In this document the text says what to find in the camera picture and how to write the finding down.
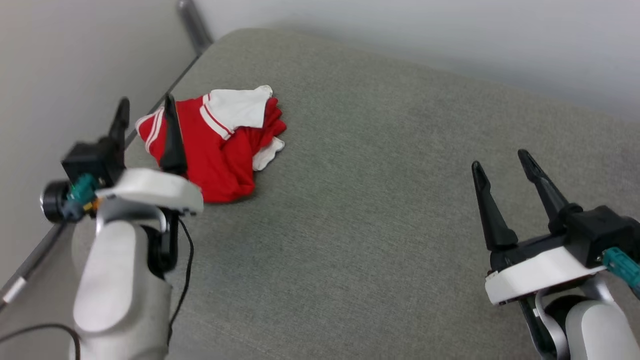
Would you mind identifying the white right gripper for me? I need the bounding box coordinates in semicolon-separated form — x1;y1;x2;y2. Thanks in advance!
471;148;609;307

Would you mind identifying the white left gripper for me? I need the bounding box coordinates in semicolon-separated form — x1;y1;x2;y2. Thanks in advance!
94;93;205;217

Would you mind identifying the red and white jersey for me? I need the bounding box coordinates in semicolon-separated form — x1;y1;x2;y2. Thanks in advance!
135;85;287;204

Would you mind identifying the grey metal pole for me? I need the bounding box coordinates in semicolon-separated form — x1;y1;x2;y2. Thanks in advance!
0;0;215;313

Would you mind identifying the teal left camera connector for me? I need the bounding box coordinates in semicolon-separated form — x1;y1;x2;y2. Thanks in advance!
62;173;101;222

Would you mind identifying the teal camera connector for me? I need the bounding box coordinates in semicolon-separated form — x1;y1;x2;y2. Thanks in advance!
62;173;101;222
601;247;640;299

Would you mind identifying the teal right camera connector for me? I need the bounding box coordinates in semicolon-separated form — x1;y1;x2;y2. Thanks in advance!
601;247;640;299

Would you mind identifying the thin black cable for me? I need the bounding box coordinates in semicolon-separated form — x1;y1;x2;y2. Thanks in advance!
0;323;82;360
166;216;195;347

